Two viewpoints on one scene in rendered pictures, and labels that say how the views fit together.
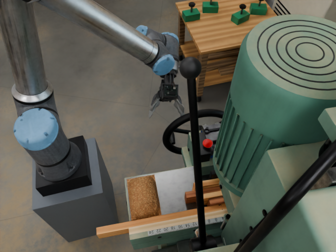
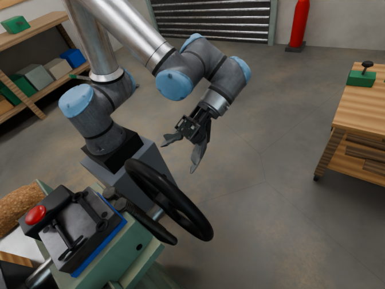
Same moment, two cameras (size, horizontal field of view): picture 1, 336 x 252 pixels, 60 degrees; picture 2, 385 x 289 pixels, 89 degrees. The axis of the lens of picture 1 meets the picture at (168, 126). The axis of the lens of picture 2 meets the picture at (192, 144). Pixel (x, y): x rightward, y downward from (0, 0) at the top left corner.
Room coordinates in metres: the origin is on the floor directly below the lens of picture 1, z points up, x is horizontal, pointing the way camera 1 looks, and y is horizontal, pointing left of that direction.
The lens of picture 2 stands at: (0.61, -0.40, 1.26)
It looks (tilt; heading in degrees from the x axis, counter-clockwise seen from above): 47 degrees down; 63
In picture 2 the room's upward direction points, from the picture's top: 17 degrees counter-clockwise
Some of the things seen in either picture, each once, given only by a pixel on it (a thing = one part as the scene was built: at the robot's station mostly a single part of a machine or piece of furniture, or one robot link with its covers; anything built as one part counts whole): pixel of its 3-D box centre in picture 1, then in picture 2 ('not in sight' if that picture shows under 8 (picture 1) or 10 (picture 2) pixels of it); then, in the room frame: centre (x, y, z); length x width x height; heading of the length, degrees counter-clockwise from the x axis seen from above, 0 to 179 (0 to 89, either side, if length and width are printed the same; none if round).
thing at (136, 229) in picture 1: (233, 213); not in sight; (0.28, -0.19, 0.92); 0.60 x 0.02 x 0.05; 101
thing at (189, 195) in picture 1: (226, 190); not in sight; (0.35, -0.18, 0.92); 0.26 x 0.02 x 0.05; 101
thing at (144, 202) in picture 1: (143, 195); (6, 209); (0.34, 0.07, 0.92); 0.14 x 0.09 x 0.04; 11
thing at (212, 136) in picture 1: (213, 140); (71, 220); (0.49, -0.14, 0.99); 0.13 x 0.11 x 0.06; 101
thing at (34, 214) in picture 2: (207, 143); (35, 214); (0.46, -0.12, 1.02); 0.03 x 0.03 x 0.01
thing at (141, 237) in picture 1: (235, 219); not in sight; (0.26, -0.19, 0.93); 0.60 x 0.02 x 0.06; 101
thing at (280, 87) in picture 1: (274, 121); not in sight; (0.30, -0.18, 1.35); 0.18 x 0.18 x 0.31
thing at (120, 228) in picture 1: (194, 214); not in sight; (0.28, -0.08, 0.92); 0.56 x 0.02 x 0.04; 101
